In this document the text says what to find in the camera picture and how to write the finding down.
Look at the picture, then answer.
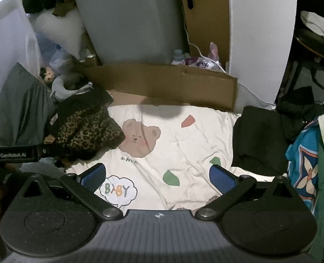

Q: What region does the clear blue plastic bag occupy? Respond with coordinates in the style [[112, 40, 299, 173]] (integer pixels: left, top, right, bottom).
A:
[[36, 33, 75, 74]]

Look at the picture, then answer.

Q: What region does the pink plastic bag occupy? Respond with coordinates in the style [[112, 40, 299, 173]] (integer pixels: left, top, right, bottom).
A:
[[209, 42, 220, 61]]

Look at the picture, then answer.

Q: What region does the dark grey pillow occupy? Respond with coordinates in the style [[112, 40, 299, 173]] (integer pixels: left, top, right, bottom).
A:
[[0, 62, 58, 147]]

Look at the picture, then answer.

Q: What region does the blue patterned cloth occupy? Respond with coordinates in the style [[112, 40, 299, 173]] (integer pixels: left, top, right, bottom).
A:
[[285, 116, 322, 217]]

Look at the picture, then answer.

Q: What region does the grey-blue hooded garment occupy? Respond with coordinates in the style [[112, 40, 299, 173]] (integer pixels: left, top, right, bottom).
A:
[[50, 76, 94, 100]]

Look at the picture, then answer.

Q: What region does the white sheer curtain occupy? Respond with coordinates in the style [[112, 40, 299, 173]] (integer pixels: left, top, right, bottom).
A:
[[0, 0, 42, 121]]

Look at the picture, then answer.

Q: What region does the white cloth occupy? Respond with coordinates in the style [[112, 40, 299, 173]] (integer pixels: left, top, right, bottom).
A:
[[300, 10, 324, 39]]

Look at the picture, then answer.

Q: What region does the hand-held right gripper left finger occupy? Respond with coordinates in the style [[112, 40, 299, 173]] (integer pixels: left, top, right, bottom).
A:
[[17, 163, 123, 220]]

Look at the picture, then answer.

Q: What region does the white pillow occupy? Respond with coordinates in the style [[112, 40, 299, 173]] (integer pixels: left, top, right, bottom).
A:
[[31, 8, 87, 61]]

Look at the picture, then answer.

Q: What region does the black chair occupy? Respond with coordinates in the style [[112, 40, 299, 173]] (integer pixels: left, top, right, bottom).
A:
[[288, 0, 324, 94]]

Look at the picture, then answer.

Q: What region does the black crumpled garment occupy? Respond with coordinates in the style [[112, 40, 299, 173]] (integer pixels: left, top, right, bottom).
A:
[[275, 86, 324, 143]]

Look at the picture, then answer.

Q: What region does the white cable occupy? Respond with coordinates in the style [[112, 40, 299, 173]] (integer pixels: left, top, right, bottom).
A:
[[182, 19, 229, 74]]

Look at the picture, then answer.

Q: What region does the leopard print garment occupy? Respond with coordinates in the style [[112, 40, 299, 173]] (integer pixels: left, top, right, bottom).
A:
[[44, 107, 125, 161]]

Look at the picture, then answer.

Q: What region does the brown cardboard sheet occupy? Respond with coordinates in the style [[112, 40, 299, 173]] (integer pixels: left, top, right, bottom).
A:
[[73, 62, 238, 113]]

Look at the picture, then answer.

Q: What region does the purple and white packet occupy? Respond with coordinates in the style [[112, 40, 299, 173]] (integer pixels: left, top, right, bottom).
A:
[[184, 56, 223, 72]]

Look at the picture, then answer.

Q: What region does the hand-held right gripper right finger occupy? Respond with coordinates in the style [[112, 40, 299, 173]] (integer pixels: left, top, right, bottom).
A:
[[195, 164, 306, 220]]

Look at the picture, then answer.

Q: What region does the plastic bottle with teal cap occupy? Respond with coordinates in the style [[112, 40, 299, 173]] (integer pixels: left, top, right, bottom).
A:
[[171, 49, 186, 66]]

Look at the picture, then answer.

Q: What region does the small plush toy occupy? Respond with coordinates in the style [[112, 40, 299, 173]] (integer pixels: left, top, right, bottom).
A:
[[40, 67, 56, 84]]

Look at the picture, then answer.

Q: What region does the white board panel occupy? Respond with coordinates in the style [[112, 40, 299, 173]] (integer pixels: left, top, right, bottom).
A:
[[227, 0, 298, 106]]

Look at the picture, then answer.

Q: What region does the brown garment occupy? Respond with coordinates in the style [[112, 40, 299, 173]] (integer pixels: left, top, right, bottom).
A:
[[53, 0, 76, 17]]

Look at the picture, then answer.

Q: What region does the black folded garment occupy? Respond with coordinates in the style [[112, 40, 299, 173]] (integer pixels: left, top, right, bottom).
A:
[[232, 105, 291, 176]]

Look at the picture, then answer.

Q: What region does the grey plastic storage bin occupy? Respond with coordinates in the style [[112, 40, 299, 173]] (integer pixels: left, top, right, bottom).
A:
[[70, 0, 190, 66]]

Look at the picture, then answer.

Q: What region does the white bear print bedsheet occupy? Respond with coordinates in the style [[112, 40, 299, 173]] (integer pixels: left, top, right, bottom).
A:
[[66, 104, 288, 211]]

